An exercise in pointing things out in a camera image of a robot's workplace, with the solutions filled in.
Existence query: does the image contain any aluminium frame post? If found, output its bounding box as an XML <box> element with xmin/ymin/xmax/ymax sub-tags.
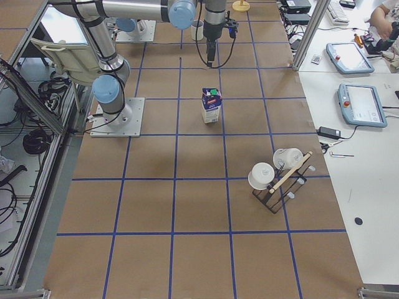
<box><xmin>292</xmin><ymin>0</ymin><xmax>329</xmax><ymax>70</ymax></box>

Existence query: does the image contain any blue white milk carton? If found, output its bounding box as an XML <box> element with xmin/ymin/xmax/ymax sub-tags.
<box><xmin>201</xmin><ymin>88</ymin><xmax>223</xmax><ymax>123</ymax></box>

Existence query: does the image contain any person at desk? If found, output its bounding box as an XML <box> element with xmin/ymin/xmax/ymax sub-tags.
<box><xmin>368</xmin><ymin>0</ymin><xmax>398</xmax><ymax>40</ymax></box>

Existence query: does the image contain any wooden mug tree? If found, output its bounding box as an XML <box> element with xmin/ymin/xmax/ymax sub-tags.
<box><xmin>232</xmin><ymin>0</ymin><xmax>251</xmax><ymax>12</ymax></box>

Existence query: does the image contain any white ribbed mug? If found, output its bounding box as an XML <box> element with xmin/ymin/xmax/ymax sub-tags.
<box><xmin>191</xmin><ymin>19</ymin><xmax>204</xmax><ymax>42</ymax></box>

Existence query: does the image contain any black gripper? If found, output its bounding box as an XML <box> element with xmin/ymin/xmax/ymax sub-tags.
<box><xmin>203</xmin><ymin>9</ymin><xmax>226</xmax><ymax>67</ymax></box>

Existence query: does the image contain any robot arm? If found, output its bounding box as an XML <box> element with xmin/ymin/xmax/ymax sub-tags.
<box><xmin>115</xmin><ymin>18</ymin><xmax>147</xmax><ymax>36</ymax></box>
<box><xmin>50</xmin><ymin>1</ymin><xmax>237</xmax><ymax>125</ymax></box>

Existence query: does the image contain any black power adapter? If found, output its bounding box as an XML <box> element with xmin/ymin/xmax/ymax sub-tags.
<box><xmin>316</xmin><ymin>126</ymin><xmax>341</xmax><ymax>140</ymax></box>

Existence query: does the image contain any white cup on rack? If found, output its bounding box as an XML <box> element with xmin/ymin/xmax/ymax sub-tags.
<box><xmin>248</xmin><ymin>162</ymin><xmax>275</xmax><ymax>191</ymax></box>
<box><xmin>273</xmin><ymin>148</ymin><xmax>303</xmax><ymax>170</ymax></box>

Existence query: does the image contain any blue teach pendant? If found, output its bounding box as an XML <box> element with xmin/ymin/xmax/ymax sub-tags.
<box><xmin>326</xmin><ymin>42</ymin><xmax>375</xmax><ymax>74</ymax></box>
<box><xmin>337</xmin><ymin>83</ymin><xmax>387</xmax><ymax>128</ymax></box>

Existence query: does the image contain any black wire cup rack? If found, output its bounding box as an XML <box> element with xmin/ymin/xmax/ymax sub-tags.
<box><xmin>252</xmin><ymin>165</ymin><xmax>316</xmax><ymax>214</ymax></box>

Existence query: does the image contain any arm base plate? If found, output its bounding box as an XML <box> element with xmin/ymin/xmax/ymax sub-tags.
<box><xmin>115</xmin><ymin>18</ymin><xmax>156</xmax><ymax>43</ymax></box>
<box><xmin>89</xmin><ymin>97</ymin><xmax>145</xmax><ymax>138</ymax></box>

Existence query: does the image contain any grey office chair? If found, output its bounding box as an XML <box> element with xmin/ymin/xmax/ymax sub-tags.
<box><xmin>31</xmin><ymin>38</ymin><xmax>103</xmax><ymax>86</ymax></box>

